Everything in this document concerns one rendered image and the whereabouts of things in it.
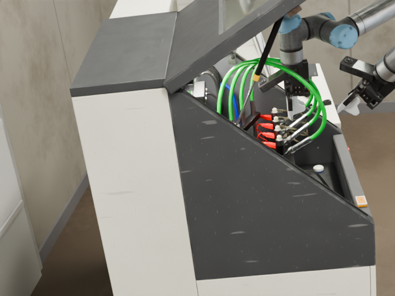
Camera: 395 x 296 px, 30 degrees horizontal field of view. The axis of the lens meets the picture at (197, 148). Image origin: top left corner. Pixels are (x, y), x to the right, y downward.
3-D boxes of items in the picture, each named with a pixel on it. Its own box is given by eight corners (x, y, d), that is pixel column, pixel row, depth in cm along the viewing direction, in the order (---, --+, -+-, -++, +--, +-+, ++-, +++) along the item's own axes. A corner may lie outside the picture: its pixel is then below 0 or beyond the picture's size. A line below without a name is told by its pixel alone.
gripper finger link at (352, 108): (347, 126, 222) (367, 107, 216) (331, 113, 222) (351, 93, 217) (349, 122, 225) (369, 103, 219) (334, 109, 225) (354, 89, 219)
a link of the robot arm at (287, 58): (280, 53, 238) (278, 46, 245) (281, 67, 240) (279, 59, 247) (303, 51, 237) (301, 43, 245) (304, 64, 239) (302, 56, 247)
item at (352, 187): (373, 258, 239) (372, 217, 232) (360, 259, 240) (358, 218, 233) (344, 169, 295) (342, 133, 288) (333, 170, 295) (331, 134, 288)
